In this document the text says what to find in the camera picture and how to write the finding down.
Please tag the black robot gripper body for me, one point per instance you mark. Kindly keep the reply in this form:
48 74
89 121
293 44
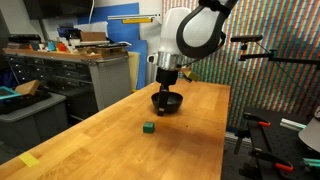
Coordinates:
166 76

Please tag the green block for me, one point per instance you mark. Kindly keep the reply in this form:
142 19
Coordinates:
148 127

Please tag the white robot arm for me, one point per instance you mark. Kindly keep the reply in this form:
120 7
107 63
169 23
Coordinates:
175 33

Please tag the black bowl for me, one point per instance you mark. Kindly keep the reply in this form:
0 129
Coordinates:
175 101

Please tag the wooden block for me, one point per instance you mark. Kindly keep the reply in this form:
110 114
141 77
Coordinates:
28 87

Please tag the beige panel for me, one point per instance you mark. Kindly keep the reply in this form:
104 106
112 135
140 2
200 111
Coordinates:
134 70

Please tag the blue board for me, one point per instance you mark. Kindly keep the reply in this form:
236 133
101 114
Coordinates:
126 33

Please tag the yellow spirit level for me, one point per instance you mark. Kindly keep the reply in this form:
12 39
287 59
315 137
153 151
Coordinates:
137 20

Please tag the cardboard box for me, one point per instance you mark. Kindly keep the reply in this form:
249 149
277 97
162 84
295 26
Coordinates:
93 36

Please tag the grey drawer cabinet with pegboard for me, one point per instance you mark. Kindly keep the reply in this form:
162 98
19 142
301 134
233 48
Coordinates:
73 80

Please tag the multicolour patterned backdrop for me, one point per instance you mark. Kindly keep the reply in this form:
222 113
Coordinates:
273 76

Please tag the teal cup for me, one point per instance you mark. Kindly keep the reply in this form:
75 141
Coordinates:
51 45

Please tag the black perforated breadboard table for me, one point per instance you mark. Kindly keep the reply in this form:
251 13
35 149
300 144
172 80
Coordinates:
286 143

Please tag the grey plastic storage bin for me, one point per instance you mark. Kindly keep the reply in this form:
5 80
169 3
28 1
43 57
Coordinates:
31 123

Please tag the black foam case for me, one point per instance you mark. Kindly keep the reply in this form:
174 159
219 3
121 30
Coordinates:
26 100

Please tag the yellow tape strip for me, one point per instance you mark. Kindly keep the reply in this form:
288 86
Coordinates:
29 159

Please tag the pale grey cone-shaped object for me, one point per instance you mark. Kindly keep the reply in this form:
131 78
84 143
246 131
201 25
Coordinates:
311 135

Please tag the aluminium extrusion bar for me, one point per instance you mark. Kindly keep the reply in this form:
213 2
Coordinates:
311 162

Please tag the yellowish wrist camera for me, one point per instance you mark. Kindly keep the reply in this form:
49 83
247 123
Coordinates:
190 75

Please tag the black stereo camera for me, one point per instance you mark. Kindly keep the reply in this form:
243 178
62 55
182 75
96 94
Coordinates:
246 38

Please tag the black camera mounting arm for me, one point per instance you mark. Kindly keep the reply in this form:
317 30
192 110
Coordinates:
283 60

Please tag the black wall monitor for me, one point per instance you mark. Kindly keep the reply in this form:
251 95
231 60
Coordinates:
58 8

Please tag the silver aluminium rail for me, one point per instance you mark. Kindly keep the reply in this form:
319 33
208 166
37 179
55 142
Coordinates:
292 124

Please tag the teal frame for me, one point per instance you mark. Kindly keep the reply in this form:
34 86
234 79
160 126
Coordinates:
8 93

